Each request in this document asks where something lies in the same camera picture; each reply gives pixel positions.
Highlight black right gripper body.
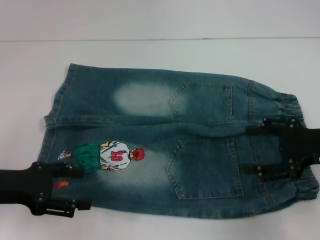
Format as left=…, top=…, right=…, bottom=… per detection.
left=279, top=118, right=320, bottom=181

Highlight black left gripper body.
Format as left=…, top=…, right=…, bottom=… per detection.
left=0, top=161, right=55, bottom=216

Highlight blue denim shorts with print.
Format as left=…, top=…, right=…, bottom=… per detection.
left=36, top=62, right=320, bottom=216

